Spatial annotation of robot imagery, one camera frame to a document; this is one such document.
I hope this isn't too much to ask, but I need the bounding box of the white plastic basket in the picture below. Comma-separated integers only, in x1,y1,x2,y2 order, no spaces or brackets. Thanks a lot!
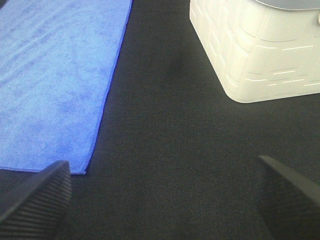
189,0,320,103

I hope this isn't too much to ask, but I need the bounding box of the blue microfiber towel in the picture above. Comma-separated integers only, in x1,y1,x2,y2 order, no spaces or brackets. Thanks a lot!
0,0,132,174

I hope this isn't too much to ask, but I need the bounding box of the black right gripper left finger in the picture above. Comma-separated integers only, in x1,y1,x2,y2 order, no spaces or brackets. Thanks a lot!
0,160,72,240

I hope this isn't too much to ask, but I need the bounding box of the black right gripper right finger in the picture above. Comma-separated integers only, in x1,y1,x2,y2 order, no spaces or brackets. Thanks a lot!
253,155,320,240

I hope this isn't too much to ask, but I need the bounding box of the black table cloth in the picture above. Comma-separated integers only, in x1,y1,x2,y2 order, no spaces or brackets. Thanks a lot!
0,0,320,240

